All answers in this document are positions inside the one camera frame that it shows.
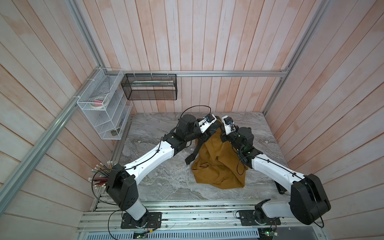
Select white wire mesh shelf rack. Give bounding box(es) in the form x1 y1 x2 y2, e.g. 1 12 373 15
77 68 132 140

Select aluminium frame rails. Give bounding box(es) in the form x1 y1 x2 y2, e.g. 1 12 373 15
0 0 331 215

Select mustard yellow trousers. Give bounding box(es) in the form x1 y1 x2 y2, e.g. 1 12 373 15
191 129 248 190

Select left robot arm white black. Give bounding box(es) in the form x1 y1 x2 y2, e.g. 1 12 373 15
106 114 222 226

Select black wire mesh basket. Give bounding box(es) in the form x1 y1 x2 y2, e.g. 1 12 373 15
121 73 178 101

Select black leather belt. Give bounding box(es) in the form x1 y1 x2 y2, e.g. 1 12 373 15
185 134 210 166

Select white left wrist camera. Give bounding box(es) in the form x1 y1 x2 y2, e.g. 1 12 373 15
199 114 217 134

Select black stapler on table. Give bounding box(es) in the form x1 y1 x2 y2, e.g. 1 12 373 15
275 182 287 195

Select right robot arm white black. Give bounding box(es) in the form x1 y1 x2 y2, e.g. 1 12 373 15
221 127 331 225

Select aluminium base platform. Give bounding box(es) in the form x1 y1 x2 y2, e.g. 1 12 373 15
75 200 329 240

